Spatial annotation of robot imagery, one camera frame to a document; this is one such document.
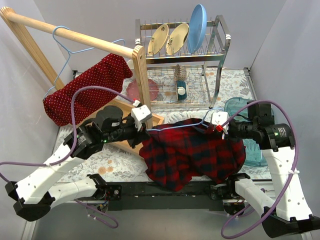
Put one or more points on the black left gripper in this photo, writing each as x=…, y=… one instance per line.
x=137, y=135

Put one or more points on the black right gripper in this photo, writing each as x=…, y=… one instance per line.
x=230, y=132

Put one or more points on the red plaid garment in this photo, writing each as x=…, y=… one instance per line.
x=174, y=156

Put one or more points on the red polka dot skirt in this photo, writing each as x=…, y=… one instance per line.
x=110, y=73

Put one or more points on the light blue wire hanger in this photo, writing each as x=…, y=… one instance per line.
x=64, y=74

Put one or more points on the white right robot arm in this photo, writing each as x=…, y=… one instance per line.
x=288, y=214

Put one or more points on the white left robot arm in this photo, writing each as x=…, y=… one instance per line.
x=39, y=192

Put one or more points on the teal transparent plastic basin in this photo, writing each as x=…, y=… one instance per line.
x=254, y=156

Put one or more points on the pink dotted plate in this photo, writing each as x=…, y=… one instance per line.
x=133, y=92

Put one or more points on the floral table mat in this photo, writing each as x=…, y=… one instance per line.
x=118, y=165

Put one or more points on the white cup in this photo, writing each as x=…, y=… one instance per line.
x=130, y=64

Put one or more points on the stainless steel dish rack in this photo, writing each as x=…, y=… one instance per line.
x=203, y=67

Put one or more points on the cream floral plate left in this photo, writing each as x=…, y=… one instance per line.
x=158, y=40

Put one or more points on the cream floral plate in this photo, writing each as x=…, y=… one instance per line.
x=177, y=39
x=158, y=40

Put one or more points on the cream floral plate right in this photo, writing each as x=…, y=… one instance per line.
x=177, y=39

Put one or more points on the blue plate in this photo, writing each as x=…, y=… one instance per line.
x=197, y=28

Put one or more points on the wooden clothes rack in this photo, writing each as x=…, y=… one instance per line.
x=18, y=25

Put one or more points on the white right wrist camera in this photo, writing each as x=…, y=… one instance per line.
x=217, y=121

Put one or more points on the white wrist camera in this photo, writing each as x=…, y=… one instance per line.
x=217, y=121
x=140, y=115

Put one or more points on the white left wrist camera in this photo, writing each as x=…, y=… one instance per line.
x=140, y=115

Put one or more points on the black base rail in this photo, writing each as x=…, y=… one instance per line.
x=150, y=196

